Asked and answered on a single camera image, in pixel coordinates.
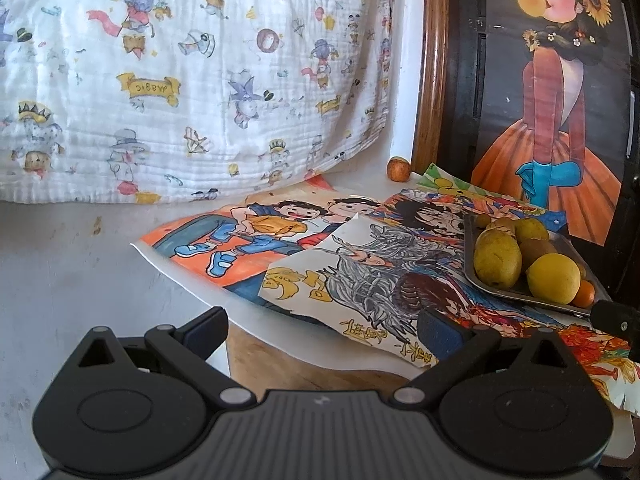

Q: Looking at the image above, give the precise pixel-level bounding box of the wall poster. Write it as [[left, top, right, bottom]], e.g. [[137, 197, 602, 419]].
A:
[[470, 0, 631, 247]]

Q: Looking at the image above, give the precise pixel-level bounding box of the dark door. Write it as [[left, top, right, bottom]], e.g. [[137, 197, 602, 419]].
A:
[[445, 0, 640, 261]]

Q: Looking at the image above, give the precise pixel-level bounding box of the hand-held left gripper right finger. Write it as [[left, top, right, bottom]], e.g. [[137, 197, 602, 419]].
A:
[[387, 309, 583, 407]]

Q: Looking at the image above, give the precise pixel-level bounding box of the silver haired figure drawing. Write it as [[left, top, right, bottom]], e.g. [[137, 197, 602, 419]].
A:
[[257, 212, 443, 370]]

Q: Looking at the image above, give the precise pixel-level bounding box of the cartoon boys drawing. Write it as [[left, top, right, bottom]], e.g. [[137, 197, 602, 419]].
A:
[[130, 180, 386, 311]]

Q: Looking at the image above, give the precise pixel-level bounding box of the yellow lemon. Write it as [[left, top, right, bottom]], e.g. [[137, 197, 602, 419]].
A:
[[526, 253, 582, 305]]

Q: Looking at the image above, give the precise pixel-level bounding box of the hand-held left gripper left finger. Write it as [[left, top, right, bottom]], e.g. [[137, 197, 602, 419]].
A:
[[64, 306, 258, 407]]

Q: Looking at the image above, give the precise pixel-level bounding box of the large green pear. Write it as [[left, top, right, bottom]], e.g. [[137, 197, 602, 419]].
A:
[[474, 232, 523, 288]]

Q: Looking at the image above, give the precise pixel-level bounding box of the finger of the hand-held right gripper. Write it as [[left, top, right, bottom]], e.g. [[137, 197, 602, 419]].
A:
[[590, 300, 640, 361]]

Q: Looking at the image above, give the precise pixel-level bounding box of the printed white blanket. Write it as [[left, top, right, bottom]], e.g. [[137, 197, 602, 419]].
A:
[[0, 0, 396, 206]]

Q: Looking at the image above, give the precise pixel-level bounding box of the red figure drawing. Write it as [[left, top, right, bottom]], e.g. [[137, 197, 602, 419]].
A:
[[400, 270, 640, 411]]

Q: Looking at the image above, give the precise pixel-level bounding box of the yellow bear drawing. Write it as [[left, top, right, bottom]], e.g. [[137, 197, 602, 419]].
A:
[[417, 162, 548, 211]]

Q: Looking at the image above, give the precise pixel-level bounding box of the orange-brown round fruit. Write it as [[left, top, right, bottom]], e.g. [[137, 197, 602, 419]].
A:
[[387, 156, 412, 182]]

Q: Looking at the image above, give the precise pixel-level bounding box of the small orange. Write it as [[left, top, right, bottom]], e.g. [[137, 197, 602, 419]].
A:
[[571, 280, 597, 308]]

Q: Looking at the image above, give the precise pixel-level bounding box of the wooden door frame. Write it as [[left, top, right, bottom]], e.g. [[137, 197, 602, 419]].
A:
[[412, 0, 451, 173]]

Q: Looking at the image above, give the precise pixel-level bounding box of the grey metal tray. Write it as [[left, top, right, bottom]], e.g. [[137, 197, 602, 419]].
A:
[[462, 212, 613, 317]]

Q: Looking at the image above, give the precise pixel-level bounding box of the brown kiwi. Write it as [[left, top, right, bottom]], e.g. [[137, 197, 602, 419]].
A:
[[520, 239, 558, 271]]

